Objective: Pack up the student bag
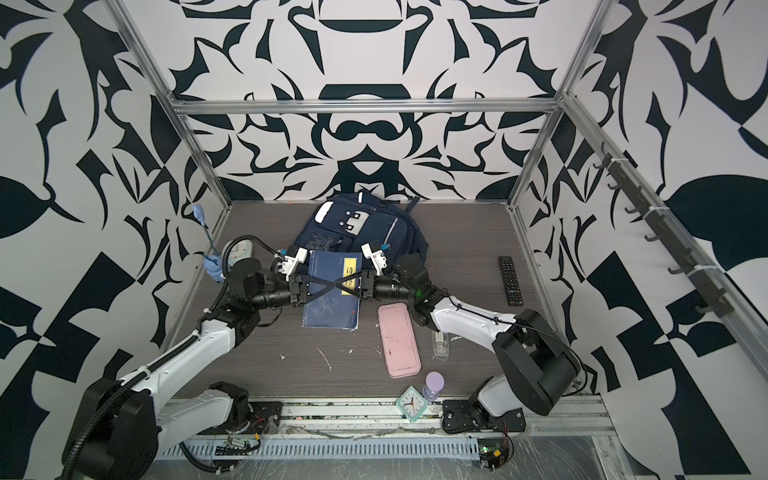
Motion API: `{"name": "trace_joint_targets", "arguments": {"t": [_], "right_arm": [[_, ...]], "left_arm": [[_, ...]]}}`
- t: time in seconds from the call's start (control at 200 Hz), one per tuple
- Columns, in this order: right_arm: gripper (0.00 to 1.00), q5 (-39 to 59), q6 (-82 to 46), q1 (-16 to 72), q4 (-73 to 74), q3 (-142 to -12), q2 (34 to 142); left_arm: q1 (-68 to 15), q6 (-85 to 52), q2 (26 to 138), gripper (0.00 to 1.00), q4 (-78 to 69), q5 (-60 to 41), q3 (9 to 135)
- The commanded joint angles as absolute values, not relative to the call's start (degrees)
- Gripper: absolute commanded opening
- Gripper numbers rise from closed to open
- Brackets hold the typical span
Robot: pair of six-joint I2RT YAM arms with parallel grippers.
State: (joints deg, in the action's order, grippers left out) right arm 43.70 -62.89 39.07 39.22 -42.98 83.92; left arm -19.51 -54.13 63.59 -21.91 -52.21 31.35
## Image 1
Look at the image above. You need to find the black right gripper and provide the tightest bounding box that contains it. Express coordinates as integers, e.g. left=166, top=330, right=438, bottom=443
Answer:
left=338, top=273, right=420, bottom=305

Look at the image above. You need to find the blue book yellow label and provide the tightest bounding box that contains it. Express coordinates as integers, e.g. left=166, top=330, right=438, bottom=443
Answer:
left=302, top=250, right=362, bottom=331

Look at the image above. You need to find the navy blue student backpack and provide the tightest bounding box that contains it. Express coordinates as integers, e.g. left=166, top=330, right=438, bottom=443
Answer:
left=293, top=191, right=428, bottom=263

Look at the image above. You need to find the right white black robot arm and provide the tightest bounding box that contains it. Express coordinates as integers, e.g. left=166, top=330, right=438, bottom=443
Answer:
left=334, top=255, right=583, bottom=415

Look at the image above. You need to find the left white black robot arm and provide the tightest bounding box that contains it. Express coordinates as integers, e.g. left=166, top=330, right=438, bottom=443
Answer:
left=61, top=258, right=343, bottom=479

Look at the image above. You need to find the pink pencil case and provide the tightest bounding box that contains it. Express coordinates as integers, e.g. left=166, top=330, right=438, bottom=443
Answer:
left=377, top=303, right=421, bottom=379

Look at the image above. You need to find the clear plastic ruler case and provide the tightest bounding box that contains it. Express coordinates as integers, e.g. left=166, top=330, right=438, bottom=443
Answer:
left=432, top=331, right=450, bottom=361

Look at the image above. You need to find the purple lidded small bottle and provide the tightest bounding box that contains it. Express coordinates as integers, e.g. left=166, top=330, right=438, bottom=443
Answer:
left=421, top=371, right=445, bottom=403

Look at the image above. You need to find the small green alarm clock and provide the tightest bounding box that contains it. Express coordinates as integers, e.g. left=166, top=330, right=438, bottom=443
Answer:
left=395, top=386, right=429, bottom=423

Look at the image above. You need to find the left small circuit board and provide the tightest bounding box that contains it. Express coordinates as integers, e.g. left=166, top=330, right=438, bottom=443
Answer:
left=215, top=435, right=261, bottom=457

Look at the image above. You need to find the black tv remote control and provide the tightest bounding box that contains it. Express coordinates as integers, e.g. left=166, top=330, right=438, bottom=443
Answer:
left=498, top=256, right=524, bottom=306

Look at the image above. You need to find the right circuit board green light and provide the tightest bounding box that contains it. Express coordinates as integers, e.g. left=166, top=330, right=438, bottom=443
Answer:
left=478, top=436, right=514, bottom=471

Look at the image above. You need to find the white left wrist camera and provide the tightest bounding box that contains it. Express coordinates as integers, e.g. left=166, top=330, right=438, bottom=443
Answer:
left=277, top=245, right=309, bottom=279

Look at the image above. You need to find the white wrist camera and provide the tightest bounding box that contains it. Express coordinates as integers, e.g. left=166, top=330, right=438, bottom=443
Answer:
left=361, top=241, right=388, bottom=276
left=277, top=245, right=309, bottom=279

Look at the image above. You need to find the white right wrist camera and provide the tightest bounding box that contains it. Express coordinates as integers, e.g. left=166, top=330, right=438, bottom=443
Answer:
left=361, top=241, right=388, bottom=276

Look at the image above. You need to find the light blue round wall clock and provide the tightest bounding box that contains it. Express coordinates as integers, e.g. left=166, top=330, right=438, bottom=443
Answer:
left=223, top=239, right=254, bottom=266

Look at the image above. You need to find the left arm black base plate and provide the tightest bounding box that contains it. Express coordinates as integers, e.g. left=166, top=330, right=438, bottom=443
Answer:
left=243, top=401, right=284, bottom=435

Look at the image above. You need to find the white perforated cable tray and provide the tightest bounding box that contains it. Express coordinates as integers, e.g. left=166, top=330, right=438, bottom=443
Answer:
left=186, top=437, right=481, bottom=461

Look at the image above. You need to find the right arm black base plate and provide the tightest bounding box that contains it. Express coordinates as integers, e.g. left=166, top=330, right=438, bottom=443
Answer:
left=441, top=400, right=527, bottom=434

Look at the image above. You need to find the wall mounted hook rail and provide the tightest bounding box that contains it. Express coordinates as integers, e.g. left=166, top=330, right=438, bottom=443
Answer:
left=595, top=151, right=737, bottom=318

